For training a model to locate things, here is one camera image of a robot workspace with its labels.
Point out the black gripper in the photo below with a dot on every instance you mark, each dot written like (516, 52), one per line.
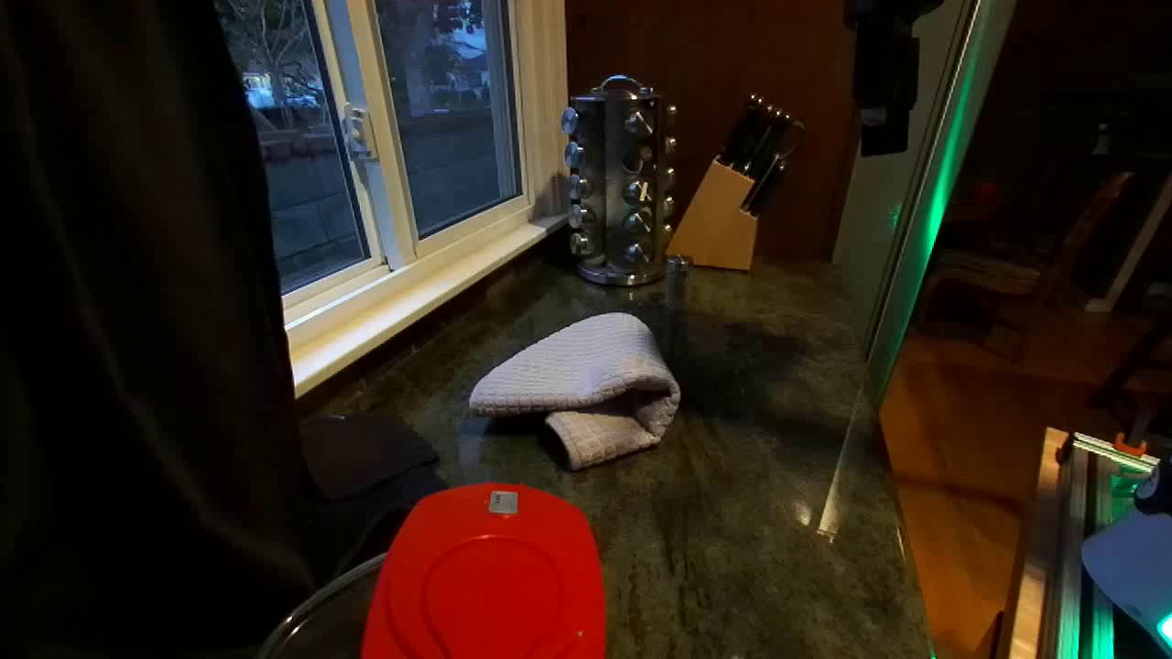
(887, 74)

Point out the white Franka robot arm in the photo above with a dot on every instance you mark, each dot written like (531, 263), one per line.
(1128, 568)

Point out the steel revolving spice rack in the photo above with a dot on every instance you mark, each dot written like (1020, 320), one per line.
(615, 185)

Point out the wooden knife block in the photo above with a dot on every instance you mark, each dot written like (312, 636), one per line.
(716, 220)

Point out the grey folded towel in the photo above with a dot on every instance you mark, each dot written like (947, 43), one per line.
(587, 380)

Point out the red plastic lid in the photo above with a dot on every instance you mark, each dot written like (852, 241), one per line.
(489, 579)

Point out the black flat pad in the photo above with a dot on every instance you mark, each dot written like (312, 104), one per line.
(361, 451)

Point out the clear glass bowl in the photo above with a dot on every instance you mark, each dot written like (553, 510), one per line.
(325, 616)

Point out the dark curtain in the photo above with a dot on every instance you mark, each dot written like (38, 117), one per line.
(121, 333)

